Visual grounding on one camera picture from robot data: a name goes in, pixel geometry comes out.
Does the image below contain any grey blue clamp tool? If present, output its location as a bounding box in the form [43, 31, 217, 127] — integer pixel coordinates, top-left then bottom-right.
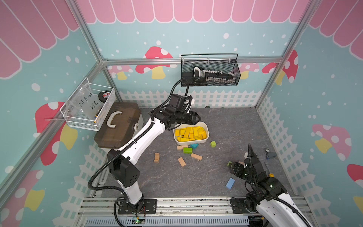
[264, 148, 278, 159]

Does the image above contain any brown lidded storage box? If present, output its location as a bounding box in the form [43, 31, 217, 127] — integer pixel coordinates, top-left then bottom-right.
[94, 102, 143, 150]

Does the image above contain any tan long block near tub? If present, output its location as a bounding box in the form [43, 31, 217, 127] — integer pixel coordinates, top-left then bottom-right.
[177, 145, 188, 150]

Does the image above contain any white oval plastic tub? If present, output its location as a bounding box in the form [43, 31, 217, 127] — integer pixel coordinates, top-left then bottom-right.
[173, 122, 209, 145]

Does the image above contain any light blue block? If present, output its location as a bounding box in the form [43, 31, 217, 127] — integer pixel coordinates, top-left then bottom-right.
[226, 178, 235, 190]

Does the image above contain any tan wooden block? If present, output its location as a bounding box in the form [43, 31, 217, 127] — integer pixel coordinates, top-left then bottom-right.
[178, 157, 186, 167]

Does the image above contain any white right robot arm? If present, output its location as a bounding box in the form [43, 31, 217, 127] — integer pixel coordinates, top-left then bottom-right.
[228, 144, 313, 227]

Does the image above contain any green rectangular block centre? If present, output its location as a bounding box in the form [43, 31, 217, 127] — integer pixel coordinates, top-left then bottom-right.
[183, 148, 193, 154]

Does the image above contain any tan slanted block centre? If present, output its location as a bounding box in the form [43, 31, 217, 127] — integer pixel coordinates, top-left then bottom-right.
[191, 153, 202, 161]

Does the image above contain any black wire mesh basket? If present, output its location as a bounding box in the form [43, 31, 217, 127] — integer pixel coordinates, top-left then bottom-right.
[180, 54, 241, 87]

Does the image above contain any black tape roll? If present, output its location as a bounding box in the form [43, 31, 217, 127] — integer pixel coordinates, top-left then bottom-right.
[98, 91, 111, 103]

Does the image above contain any small green cube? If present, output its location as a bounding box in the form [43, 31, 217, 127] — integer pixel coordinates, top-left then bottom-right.
[210, 141, 216, 148]

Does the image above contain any clear wire wall basket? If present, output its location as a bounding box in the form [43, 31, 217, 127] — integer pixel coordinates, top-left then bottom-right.
[60, 78, 116, 131]

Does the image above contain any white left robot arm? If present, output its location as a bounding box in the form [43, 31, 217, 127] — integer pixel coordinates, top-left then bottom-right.
[88, 90, 201, 215]

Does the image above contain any brown small block left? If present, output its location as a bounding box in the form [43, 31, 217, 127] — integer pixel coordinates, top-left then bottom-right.
[154, 153, 160, 163]

